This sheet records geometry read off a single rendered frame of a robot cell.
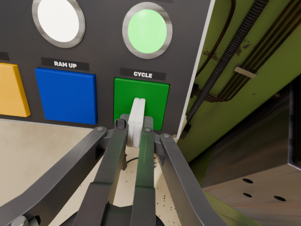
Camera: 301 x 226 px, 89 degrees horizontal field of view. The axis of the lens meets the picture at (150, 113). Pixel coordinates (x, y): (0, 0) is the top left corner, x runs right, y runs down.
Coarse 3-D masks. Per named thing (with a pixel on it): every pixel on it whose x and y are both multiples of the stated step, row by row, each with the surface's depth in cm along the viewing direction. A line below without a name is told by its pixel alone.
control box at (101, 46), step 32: (0, 0) 17; (32, 0) 16; (96, 0) 16; (128, 0) 16; (160, 0) 16; (192, 0) 16; (0, 32) 18; (32, 32) 18; (96, 32) 18; (192, 32) 18; (32, 64) 20; (64, 64) 20; (96, 64) 20; (128, 64) 19; (160, 64) 19; (192, 64) 19; (32, 96) 22
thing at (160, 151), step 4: (144, 116) 18; (144, 120) 18; (148, 120) 18; (152, 120) 18; (144, 124) 17; (148, 124) 17; (152, 124) 17; (152, 128) 16; (156, 136) 15; (156, 140) 14; (156, 144) 14; (160, 144) 14; (156, 148) 15; (160, 148) 14; (156, 152) 15; (160, 152) 15; (164, 152) 14
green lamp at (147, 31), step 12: (144, 12) 17; (156, 12) 17; (132, 24) 17; (144, 24) 17; (156, 24) 17; (132, 36) 18; (144, 36) 18; (156, 36) 18; (144, 48) 18; (156, 48) 18
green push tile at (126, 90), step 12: (120, 84) 20; (132, 84) 20; (144, 84) 20; (156, 84) 20; (168, 84) 21; (120, 96) 21; (132, 96) 21; (144, 96) 21; (156, 96) 21; (120, 108) 22; (144, 108) 22; (156, 108) 22; (156, 120) 23
